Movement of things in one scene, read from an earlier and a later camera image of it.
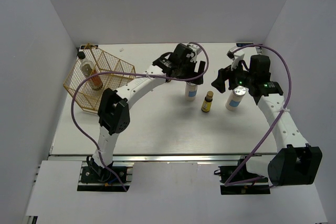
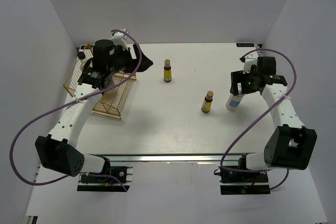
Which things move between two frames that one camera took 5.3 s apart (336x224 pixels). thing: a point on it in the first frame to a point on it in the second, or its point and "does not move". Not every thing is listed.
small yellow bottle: (207, 103) does not move
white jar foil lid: (235, 98) does not move
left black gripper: (192, 74) to (140, 65)
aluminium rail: (155, 158) does not move
